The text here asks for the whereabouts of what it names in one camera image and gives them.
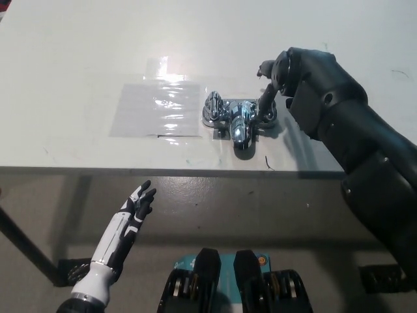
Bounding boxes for black table leg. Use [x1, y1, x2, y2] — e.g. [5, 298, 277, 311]
[0, 203, 58, 288]

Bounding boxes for grey translucent taped sheet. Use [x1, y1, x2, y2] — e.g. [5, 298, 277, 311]
[109, 83, 201, 138]

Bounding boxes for chrome two-handle faucet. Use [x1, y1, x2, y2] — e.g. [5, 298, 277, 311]
[201, 89, 280, 150]

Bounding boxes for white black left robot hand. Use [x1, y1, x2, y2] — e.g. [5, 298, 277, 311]
[89, 180, 157, 273]

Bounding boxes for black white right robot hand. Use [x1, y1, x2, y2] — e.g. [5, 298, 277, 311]
[256, 59, 278, 121]

